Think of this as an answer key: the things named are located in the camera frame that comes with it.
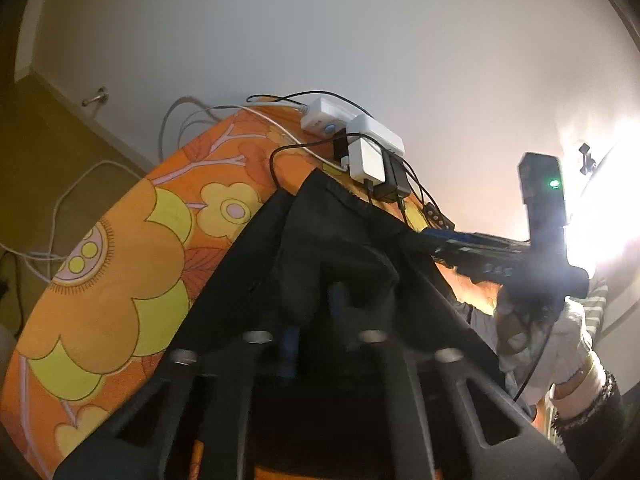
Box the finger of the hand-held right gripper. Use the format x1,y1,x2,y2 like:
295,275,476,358
417,227,531,261

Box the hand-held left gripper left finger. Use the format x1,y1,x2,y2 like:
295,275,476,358
52,327,303,480

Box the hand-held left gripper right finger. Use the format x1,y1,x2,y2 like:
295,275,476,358
327,280,583,480

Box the black pants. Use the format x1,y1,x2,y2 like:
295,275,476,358
175,167,508,466

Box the person's right forearm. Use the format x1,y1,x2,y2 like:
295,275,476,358
549,355,628,480

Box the person's right hand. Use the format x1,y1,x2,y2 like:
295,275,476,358
494,285,597,407

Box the black power adapter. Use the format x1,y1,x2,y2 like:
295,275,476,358
374,155,412,204

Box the striped cloth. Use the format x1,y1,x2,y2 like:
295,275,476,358
584,280,610,338

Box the white power adapter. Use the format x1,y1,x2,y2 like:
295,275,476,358
348,137,387,184

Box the white power strip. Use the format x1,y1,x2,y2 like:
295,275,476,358
300,96,405,157

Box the small black plug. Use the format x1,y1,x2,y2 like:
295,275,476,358
332,130,352,167

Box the orange floral bed cover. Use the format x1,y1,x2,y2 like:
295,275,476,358
0,105,541,480

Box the black cable with inline switch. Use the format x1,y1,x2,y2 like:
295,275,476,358
400,160,455,231

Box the black wall hook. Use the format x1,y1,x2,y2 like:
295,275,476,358
577,142,598,176

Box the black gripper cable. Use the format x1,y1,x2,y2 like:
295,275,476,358
512,310,557,403

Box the white cable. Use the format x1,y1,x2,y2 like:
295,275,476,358
159,94,346,168
0,160,147,273

